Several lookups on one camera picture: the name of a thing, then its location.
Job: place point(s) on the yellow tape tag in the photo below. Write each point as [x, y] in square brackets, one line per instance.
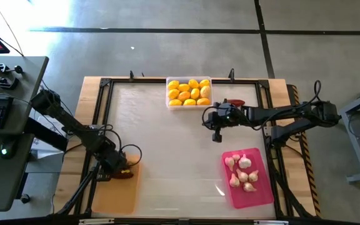
[125, 171]

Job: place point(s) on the pink plastic bin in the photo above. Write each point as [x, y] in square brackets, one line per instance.
[258, 200]

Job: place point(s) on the black caster wheel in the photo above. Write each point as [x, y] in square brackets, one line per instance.
[25, 198]

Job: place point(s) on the clear plastic bin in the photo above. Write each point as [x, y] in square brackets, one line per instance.
[186, 78]

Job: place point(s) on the black frame clip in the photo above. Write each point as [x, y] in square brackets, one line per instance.
[232, 74]
[131, 75]

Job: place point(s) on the red pepper green stem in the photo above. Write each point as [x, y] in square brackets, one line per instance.
[237, 102]

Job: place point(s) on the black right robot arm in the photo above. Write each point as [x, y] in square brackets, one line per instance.
[277, 112]

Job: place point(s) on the yellow lemon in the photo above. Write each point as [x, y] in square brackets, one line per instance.
[175, 102]
[193, 83]
[184, 87]
[204, 83]
[205, 91]
[203, 101]
[173, 84]
[173, 93]
[189, 102]
[183, 96]
[195, 93]

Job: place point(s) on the gray metal stand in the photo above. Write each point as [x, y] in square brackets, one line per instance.
[356, 147]

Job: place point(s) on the black computer mouse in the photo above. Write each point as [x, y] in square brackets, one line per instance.
[8, 150]

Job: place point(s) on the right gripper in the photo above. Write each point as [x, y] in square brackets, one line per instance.
[227, 117]

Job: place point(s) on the orange plastic bin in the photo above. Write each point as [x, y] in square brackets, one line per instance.
[114, 197]

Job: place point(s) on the silver frame bracket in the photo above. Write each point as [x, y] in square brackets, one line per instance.
[95, 221]
[270, 222]

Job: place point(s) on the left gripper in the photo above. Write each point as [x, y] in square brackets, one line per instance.
[112, 159]

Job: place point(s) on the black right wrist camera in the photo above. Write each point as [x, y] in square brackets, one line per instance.
[214, 120]

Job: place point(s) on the large white garlic bulb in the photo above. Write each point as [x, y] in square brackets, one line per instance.
[245, 162]

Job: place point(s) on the gray desk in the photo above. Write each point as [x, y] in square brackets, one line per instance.
[27, 78]

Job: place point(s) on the black desk support beam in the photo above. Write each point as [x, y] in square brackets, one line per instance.
[45, 134]

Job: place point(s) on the white paper sheets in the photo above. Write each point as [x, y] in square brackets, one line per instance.
[42, 150]

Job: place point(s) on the red dish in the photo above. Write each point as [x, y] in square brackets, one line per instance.
[127, 176]

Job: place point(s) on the yellow black hazard tape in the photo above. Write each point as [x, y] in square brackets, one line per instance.
[312, 187]

